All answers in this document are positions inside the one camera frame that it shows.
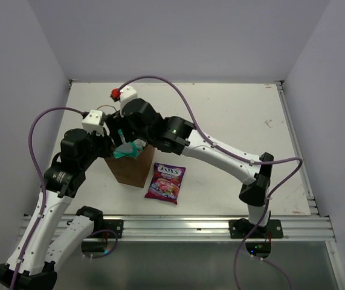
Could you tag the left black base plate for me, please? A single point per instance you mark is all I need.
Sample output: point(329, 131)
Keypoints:
point(111, 226)

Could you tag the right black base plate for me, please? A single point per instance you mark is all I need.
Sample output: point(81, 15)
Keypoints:
point(239, 228)

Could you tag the aluminium mounting rail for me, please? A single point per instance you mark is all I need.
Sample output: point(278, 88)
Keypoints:
point(191, 228)

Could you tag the teal candy bag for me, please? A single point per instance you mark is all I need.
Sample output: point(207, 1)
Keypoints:
point(131, 149)

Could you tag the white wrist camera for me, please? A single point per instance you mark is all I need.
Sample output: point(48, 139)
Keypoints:
point(93, 122)
point(124, 95)

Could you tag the purple Fox's candy bag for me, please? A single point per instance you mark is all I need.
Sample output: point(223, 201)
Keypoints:
point(165, 183)

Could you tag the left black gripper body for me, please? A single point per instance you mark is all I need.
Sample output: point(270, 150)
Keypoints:
point(98, 147)

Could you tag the brown paper bag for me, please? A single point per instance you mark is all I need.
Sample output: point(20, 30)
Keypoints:
point(132, 171)

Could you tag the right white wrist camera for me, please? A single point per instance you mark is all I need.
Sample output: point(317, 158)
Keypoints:
point(124, 95)

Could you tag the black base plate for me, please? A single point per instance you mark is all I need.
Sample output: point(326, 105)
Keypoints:
point(111, 226)
point(239, 228)

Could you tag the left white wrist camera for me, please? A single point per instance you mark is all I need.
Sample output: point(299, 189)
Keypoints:
point(93, 122)

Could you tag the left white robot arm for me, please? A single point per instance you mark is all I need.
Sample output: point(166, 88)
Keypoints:
point(36, 261)

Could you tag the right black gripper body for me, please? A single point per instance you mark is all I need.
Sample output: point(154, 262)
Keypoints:
point(115, 122)

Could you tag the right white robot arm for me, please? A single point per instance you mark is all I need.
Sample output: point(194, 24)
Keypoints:
point(182, 137)

